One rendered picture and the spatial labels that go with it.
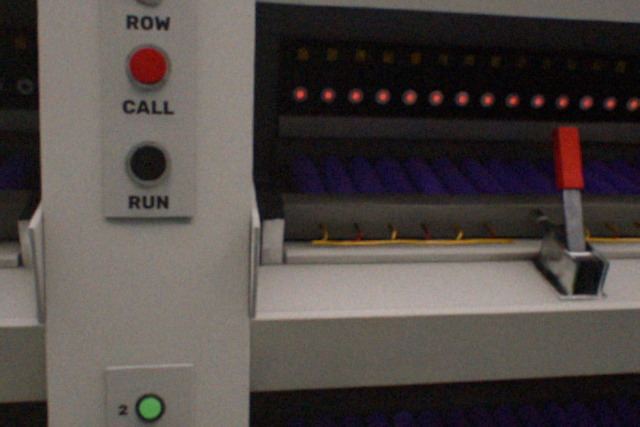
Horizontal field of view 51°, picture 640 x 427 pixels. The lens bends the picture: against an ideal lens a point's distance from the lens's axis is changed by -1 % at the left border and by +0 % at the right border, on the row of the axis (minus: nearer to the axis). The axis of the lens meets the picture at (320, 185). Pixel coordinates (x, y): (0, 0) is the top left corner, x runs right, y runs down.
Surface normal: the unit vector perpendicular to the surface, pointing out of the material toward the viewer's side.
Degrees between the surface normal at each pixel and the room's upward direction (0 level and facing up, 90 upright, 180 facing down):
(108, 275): 90
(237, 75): 90
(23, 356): 107
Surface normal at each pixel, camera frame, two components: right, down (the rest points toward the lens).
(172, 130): 0.18, 0.13
